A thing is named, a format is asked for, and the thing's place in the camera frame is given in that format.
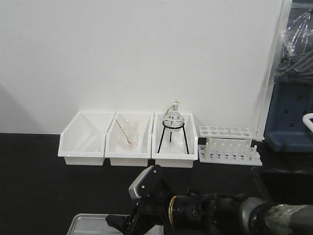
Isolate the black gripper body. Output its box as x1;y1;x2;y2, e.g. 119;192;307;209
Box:
137;178;174;230

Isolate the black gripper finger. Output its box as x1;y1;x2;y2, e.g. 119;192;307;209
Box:
123;201;153;235
106;214;133;233

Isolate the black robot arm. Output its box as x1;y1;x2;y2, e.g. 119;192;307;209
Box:
106;179;313;235

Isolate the glass beaker in bin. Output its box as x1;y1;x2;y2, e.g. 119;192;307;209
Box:
120;119;138;151

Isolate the glass stirring rod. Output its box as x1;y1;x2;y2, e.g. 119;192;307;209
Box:
114;119;132;145

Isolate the white storage bin right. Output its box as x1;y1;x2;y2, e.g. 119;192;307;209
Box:
151;114;198;168

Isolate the white storage bin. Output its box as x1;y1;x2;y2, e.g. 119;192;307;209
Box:
58;111;116;166
151;114;198;168
105;112;154;167

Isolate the white storage bin middle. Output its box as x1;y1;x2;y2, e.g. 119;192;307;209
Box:
105;112;154;167

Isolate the white storage bin left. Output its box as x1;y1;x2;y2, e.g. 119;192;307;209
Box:
58;111;116;166

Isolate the glass alcohol lamp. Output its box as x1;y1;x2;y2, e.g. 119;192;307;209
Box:
162;100;184;132

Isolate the white test tube rack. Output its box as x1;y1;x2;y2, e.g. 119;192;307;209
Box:
198;126;264;166

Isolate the blue perforated crate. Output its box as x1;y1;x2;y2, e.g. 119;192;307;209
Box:
265;56;313;153

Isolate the clear plastic bag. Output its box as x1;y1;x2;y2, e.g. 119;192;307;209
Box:
274;8;313;84

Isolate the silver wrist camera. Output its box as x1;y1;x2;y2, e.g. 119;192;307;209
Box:
128;164;163;200

